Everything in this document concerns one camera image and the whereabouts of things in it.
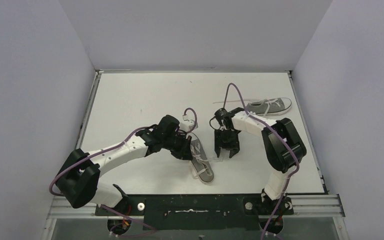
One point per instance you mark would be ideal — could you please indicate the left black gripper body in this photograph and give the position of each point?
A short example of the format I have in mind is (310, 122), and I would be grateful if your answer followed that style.
(184, 149)

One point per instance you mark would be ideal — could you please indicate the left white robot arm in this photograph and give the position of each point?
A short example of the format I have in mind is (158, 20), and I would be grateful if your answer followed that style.
(79, 177)

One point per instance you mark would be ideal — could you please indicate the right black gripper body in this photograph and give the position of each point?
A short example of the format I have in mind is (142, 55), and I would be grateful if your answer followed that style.
(230, 136)

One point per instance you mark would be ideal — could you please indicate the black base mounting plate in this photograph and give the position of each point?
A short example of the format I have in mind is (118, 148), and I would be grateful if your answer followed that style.
(248, 211)

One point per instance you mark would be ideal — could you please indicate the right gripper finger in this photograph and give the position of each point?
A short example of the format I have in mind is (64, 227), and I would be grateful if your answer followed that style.
(233, 152)
(217, 151)

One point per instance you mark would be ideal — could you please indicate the aluminium frame rail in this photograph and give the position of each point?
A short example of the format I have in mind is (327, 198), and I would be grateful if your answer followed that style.
(309, 206)

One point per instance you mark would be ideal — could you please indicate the grey canvas sneaker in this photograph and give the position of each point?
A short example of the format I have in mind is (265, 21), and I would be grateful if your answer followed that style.
(200, 165)
(268, 107)

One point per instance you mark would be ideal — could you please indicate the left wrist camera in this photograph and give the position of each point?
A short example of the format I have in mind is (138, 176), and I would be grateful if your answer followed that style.
(187, 123)

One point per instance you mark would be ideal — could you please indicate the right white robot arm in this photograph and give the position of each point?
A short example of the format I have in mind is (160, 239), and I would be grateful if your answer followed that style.
(282, 143)

